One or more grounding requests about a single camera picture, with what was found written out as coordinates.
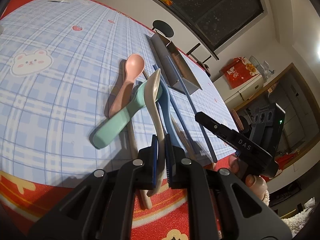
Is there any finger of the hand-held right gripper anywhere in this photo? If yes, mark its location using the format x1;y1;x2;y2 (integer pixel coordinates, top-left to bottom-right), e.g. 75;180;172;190
194;111;237;145

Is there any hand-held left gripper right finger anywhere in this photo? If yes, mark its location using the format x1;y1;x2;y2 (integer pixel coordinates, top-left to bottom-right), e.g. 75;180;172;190
164;134;293;240

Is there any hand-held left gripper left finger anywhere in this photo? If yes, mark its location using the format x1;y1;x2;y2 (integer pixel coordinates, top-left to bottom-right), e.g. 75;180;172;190
29;134;160;240

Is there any beige chopstick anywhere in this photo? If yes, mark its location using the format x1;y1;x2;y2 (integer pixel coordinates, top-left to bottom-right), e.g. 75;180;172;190
170;115;191;156
120;59;153;210

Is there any blue spoon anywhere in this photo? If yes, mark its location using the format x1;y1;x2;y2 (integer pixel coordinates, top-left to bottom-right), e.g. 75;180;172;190
157;80;186;155

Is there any green spoon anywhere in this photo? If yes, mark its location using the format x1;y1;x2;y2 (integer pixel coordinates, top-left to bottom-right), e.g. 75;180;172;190
90;81;150;150

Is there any beige spoon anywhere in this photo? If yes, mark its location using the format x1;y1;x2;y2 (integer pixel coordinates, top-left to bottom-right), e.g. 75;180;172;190
144;69;167;197

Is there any perforated metal utensil tray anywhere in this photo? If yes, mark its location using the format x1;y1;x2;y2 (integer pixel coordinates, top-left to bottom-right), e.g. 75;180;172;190
145;33;202;96

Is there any pink spoon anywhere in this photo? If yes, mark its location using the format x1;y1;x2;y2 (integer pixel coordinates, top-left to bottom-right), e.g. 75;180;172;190
109;54;145;117

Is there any person's right hand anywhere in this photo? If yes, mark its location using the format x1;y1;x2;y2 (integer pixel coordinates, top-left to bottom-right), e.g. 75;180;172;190
229;154;268;202

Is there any cream refrigerator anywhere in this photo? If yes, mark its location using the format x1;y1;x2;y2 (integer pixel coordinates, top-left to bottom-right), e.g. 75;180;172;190
224;62;273;110

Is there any red printed cloth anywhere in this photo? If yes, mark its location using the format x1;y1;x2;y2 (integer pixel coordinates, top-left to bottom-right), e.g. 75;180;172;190
220;57;263;89

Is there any black metal rack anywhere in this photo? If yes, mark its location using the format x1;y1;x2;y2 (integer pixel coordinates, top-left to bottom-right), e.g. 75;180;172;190
186;43;211;63

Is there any black round-back chair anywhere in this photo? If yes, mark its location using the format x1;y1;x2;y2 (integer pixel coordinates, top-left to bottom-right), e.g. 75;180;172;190
152;20;174;38

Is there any red tablecloth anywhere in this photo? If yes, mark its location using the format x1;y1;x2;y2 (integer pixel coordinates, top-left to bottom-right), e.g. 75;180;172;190
0;0;240;240

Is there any blue plaid tablecloth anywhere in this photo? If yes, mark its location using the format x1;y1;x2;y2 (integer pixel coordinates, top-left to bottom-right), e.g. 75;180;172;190
0;0;238;188

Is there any dark window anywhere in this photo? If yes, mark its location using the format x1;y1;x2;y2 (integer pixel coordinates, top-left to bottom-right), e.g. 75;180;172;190
150;0;265;53

